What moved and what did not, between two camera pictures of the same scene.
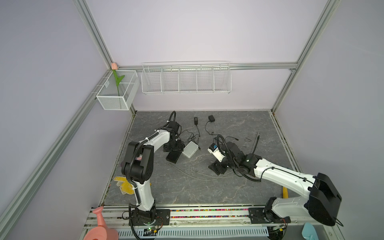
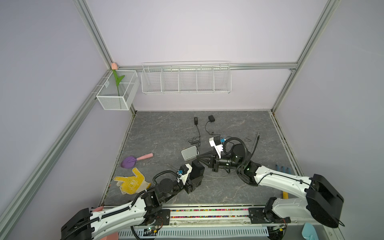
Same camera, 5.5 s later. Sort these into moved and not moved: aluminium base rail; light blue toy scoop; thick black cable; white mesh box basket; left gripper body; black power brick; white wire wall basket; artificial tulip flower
Moved: black power brick; left gripper body
Not moved: thick black cable; white wire wall basket; artificial tulip flower; aluminium base rail; light blue toy scoop; white mesh box basket
